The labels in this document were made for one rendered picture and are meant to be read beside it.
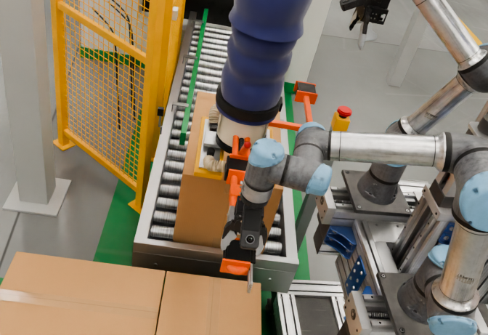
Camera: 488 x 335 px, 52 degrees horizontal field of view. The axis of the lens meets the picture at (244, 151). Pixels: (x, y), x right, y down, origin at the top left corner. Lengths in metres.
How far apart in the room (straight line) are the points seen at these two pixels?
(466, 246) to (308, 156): 0.41
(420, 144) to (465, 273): 0.32
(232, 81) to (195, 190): 0.55
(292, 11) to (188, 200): 0.91
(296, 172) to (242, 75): 0.55
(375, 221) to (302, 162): 0.90
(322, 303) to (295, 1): 1.61
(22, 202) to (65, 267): 1.07
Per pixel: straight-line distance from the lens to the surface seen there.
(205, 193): 2.01
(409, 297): 1.64
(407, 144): 1.25
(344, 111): 2.38
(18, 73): 2.61
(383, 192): 1.93
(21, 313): 2.06
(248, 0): 1.50
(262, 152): 1.12
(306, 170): 1.15
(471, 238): 1.26
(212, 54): 3.64
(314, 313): 2.59
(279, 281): 2.29
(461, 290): 1.38
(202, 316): 2.05
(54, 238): 2.98
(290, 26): 1.54
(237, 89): 1.64
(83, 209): 3.11
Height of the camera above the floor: 2.26
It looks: 38 degrees down
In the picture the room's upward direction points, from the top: 14 degrees clockwise
